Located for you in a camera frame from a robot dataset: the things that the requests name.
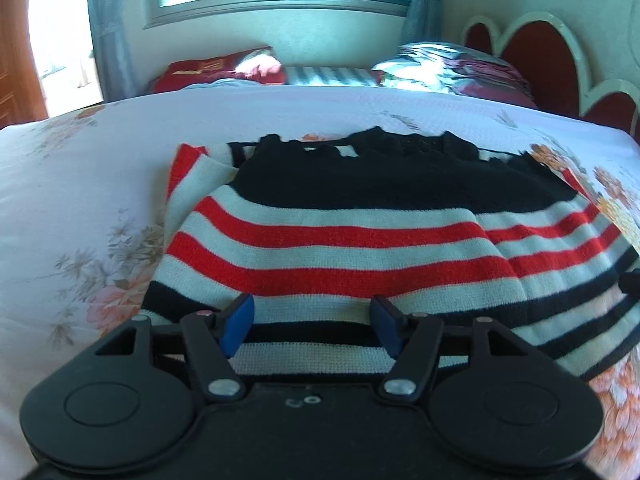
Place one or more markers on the left blue curtain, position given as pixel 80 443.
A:
pixel 111 50

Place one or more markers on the striped knit children's sweater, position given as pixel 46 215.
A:
pixel 313 231

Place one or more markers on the right blue curtain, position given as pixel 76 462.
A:
pixel 423 22

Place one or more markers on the red heart-shaped headboard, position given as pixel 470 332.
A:
pixel 551 59

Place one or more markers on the red embroidered pillow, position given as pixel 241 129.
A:
pixel 258 65

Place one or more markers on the folded maroon quilt stack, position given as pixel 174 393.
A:
pixel 447 68

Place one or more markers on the floral white bed sheet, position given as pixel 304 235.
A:
pixel 93 388

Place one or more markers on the blue curtain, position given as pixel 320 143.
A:
pixel 423 22
pixel 111 50

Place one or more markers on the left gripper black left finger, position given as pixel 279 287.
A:
pixel 211 340

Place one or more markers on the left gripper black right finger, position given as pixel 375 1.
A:
pixel 413 343

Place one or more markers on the striped grey white mattress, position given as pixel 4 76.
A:
pixel 326 76

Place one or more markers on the brown wooden door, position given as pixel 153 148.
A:
pixel 21 95

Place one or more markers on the light blue cloth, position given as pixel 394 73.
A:
pixel 224 83

